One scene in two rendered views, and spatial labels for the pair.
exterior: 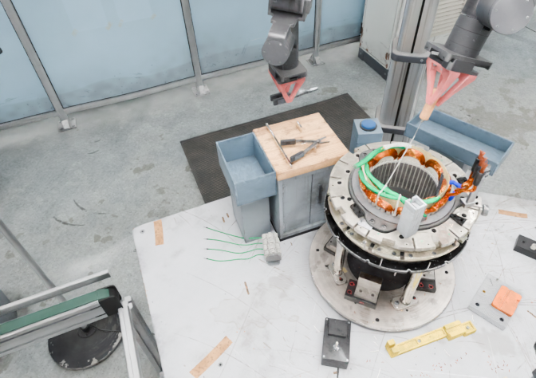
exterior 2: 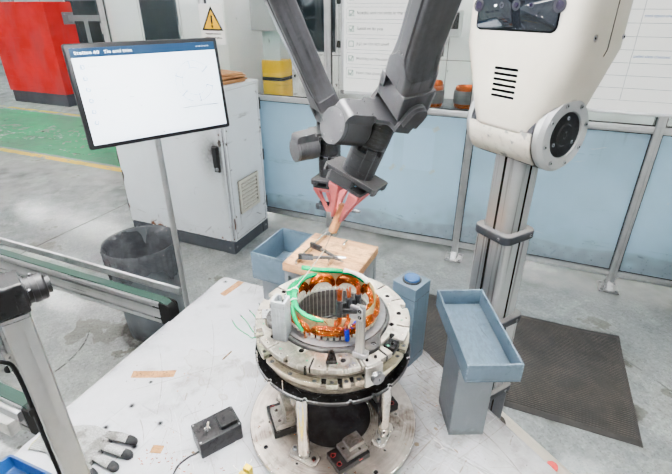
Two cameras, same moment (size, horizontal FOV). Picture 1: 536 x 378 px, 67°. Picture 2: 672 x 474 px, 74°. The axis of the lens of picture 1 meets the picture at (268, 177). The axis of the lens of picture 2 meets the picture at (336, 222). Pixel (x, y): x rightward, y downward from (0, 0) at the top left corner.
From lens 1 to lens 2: 0.82 m
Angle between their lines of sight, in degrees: 40
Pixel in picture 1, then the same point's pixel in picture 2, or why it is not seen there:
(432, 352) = not seen: outside the picture
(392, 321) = (273, 459)
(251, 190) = (264, 267)
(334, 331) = (219, 416)
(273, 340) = (192, 397)
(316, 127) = (358, 253)
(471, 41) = (350, 159)
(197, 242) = (242, 308)
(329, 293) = (263, 399)
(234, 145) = (295, 238)
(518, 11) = (335, 124)
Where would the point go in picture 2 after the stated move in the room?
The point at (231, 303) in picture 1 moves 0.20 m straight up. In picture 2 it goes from (206, 356) to (196, 298)
